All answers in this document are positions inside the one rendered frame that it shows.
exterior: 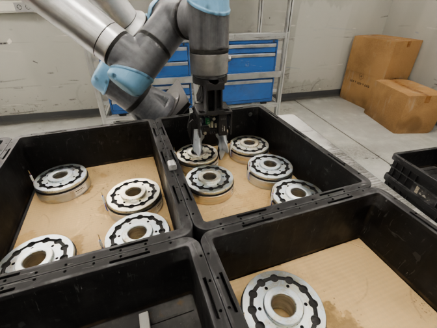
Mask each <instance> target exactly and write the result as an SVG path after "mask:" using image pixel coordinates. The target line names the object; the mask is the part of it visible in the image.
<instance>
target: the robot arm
mask: <svg viewBox="0 0 437 328"><path fill-rule="evenodd" d="M20 1H21V2H22V3H24V4H25V5H27V6H28V7H29V8H31V9H32V10H34V11H35V12H36V13H37V14H39V15H40V16H41V17H43V18H44V19H46V20H47V21H48V22H49V23H51V24H52V25H54V26H55V27H56V28H58V29H59V30H61V31H62V32H63V33H64V34H66V35H67V36H69V37H70V38H71V39H73V40H74V41H76V42H77V43H78V44H79V45H81V46H82V47H84V48H85V49H86V50H88V51H89V52H91V54H93V55H94V56H96V57H97V58H98V59H100V60H101V61H100V63H99V64H98V67H97V68H96V70H95V72H94V74H93V76H92V79H91V83H92V85H93V86H94V87H95V88H96V89H98V90H99V91H100V92H101V93H102V94H103V95H105V96H106V97H108V98H109V99H110V100H112V101H113V102H114V103H116V104H117V105H119V106H120V107H121V108H122V109H124V110H125V111H127V112H128V113H129V114H130V115H131V116H132V117H133V118H134V120H142V119H153V120H155V119H156V118H159V117H163V116H167V115H168V114H169V112H170V110H171V109H172V107H173V104H174V101H175V98H174V97H173V96H172V95H171V94H169V93H167V92H165V91H163V90H160V89H158V88H156V87H154V86H152V85H151V84H152V83H153V82H154V79H155V78H156V76H157V75H158V73H159V72H160V71H161V70H162V68H163V67H164V65H165V64H166V63H167V62H168V60H169V59H170V58H171V56H173V54H174V53H175V51H176V50H177V49H178V48H179V46H180V44H181V43H182V42H183V41H184V40H189V47H190V63H191V73H192V82H193V83H194V84H196V85H200V87H199V89H198V92H197V94H196V99H197V102H195V104H194V105H193V106H192V107H191V108H192V110H193V112H192V113H189V120H188V123H187V130H188V133H189V137H190V140H191V144H192V147H193V150H194V154H197V155H198V156H199V157H200V154H201V153H202V148H203V146H202V141H203V139H204V137H205V135H207V134H215V136H216V138H217V145H218V150H217V152H218V156H219V159H220V160H222V158H223V156H224V154H225V152H226V153H227V154H228V152H229V150H228V133H230V135H232V112H233V111H232V110H231V109H230V108H229V106H228V105H227V104H226V102H223V101H222V90H224V84H225V83H227V79H228V75H227V73H228V61H231V57H230V56H228V52H229V21H230V1H229V0H153V1H152V2H151V3H150V5H149V7H148V13H147V14H145V13H143V11H140V10H135V9H134V8H133V7H132V5H131V4H130V2H129V1H128V0H20Z"/></svg>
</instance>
